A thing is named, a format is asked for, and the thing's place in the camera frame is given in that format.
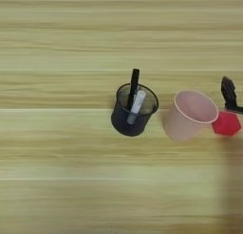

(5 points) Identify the red polyhedron block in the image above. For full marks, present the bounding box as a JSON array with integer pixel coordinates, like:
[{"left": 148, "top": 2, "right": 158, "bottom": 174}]
[{"left": 211, "top": 111, "right": 243, "bottom": 137}]

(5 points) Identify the pink plastic cup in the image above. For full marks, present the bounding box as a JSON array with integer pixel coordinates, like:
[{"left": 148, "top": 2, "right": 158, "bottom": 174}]
[{"left": 163, "top": 89, "right": 220, "bottom": 143}]

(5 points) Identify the black mesh pen holder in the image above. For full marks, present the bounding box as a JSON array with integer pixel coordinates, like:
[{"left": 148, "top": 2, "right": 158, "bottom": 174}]
[{"left": 110, "top": 82, "right": 159, "bottom": 137}]

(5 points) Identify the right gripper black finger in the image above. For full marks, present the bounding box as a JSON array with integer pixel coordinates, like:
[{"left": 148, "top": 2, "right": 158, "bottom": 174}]
[{"left": 220, "top": 75, "right": 243, "bottom": 115}]

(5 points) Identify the black marker pen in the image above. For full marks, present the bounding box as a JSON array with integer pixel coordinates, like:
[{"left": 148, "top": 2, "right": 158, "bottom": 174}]
[{"left": 126, "top": 67, "right": 140, "bottom": 111}]

